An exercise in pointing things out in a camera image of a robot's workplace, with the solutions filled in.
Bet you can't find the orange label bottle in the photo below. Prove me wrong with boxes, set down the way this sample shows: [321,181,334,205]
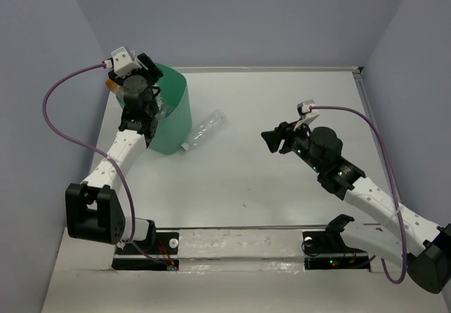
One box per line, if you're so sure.
[105,78,121,94]

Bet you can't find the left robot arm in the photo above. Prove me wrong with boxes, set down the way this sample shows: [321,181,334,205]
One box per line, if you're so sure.
[65,47,163,253]

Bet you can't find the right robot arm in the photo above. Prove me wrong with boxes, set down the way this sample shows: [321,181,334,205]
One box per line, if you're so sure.
[261,122,450,294]

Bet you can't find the green plastic bin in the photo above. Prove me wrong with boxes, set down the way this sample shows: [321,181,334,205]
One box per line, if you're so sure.
[116,63,192,154]

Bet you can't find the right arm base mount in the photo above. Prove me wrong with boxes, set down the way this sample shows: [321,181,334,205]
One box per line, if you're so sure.
[301,214,374,271]

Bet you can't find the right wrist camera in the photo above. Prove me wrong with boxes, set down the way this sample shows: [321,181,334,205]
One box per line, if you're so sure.
[293,99,319,130]

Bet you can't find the clear ribbed bottle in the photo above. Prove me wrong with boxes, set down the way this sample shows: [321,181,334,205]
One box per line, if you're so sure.
[156,99,175,120]
[181,109,226,152]

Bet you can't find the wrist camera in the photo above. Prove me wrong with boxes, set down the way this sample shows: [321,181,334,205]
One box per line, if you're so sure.
[103,47,142,78]
[293,99,319,130]

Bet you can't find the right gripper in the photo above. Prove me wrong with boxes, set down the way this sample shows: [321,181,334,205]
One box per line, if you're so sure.
[261,118,323,173]

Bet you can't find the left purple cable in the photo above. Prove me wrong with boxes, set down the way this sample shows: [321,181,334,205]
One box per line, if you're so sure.
[42,62,173,268]

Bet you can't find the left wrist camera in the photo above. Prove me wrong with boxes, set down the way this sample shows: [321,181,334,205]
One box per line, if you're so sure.
[103,47,142,78]

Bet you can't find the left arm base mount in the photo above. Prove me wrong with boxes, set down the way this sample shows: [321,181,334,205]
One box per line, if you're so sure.
[111,221,180,271]

